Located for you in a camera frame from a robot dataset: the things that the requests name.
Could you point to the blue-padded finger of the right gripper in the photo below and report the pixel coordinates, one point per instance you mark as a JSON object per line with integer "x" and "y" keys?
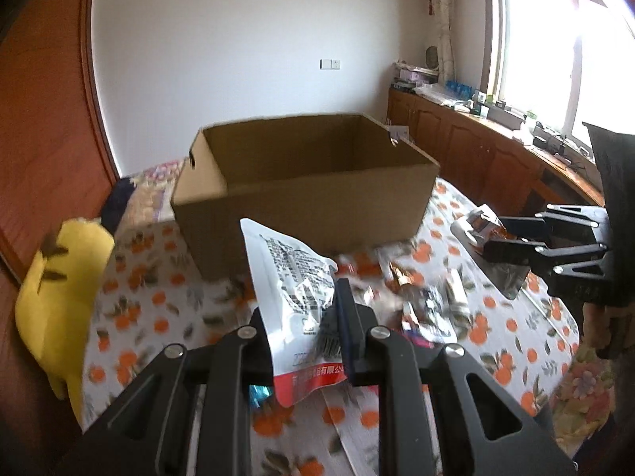
{"x": 533, "y": 229}

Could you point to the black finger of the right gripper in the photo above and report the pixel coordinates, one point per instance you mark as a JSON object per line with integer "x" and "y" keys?
{"x": 516, "y": 252}

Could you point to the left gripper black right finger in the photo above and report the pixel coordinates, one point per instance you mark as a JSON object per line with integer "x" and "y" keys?
{"x": 354, "y": 323}

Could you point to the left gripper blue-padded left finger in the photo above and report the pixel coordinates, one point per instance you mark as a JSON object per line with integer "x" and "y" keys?
{"x": 256, "y": 358}

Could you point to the orange chicken feet snack bag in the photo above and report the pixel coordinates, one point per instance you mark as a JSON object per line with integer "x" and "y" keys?
{"x": 483, "y": 235}

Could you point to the white red snack bag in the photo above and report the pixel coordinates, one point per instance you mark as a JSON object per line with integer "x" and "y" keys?
{"x": 295, "y": 290}

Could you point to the person's right hand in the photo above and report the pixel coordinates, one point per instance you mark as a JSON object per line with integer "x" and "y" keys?
{"x": 596, "y": 326}

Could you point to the teal candy wrapper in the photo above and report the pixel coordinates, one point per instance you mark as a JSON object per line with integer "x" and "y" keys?
{"x": 260, "y": 397}

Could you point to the wooden low cabinet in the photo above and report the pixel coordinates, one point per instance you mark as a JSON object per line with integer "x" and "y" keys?
{"x": 484, "y": 161}

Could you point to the crumpled foil snack wrapper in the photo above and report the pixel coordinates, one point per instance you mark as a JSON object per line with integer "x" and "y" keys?
{"x": 433, "y": 314}

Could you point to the orange-print white tablecloth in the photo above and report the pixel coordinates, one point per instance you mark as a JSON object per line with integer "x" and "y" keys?
{"x": 181, "y": 377}

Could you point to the brown cardboard box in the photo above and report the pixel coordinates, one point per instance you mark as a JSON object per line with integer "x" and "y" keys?
{"x": 337, "y": 182}

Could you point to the clutter of items on cabinet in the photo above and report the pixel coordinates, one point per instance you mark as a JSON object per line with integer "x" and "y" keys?
{"x": 423, "y": 84}

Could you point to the floral bed quilt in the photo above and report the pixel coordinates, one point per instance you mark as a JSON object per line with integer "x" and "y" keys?
{"x": 150, "y": 201}

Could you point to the yellow plush toy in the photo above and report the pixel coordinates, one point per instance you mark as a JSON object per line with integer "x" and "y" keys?
{"x": 55, "y": 303}

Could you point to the dark blue blanket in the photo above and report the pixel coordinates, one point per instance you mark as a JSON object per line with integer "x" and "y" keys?
{"x": 114, "y": 208}

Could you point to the patterned white curtain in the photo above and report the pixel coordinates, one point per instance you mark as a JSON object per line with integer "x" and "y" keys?
{"x": 442, "y": 11}

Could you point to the wooden slatted wardrobe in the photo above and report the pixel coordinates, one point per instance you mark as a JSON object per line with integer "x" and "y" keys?
{"x": 55, "y": 165}

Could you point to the window with wooden frame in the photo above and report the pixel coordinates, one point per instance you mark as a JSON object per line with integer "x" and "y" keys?
{"x": 567, "y": 63}

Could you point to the white wall switch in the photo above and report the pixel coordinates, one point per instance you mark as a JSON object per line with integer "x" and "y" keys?
{"x": 329, "y": 64}

